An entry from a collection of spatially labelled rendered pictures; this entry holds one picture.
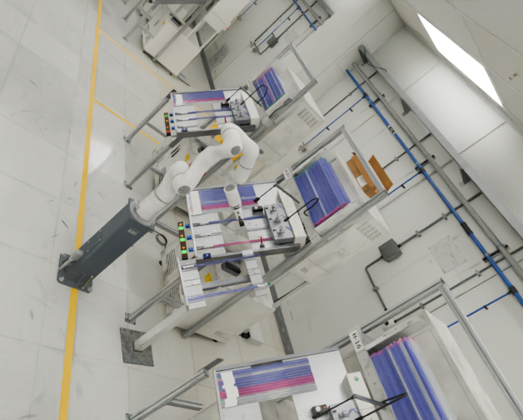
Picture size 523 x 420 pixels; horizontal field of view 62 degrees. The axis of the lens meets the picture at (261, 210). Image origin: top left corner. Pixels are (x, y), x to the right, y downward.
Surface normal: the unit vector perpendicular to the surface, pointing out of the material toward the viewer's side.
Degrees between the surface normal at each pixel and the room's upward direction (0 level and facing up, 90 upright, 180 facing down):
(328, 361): 44
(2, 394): 0
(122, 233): 90
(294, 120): 90
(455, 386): 90
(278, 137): 90
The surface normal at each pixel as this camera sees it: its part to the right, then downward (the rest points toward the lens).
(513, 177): -0.64, -0.43
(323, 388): 0.08, -0.72
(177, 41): 0.22, 0.69
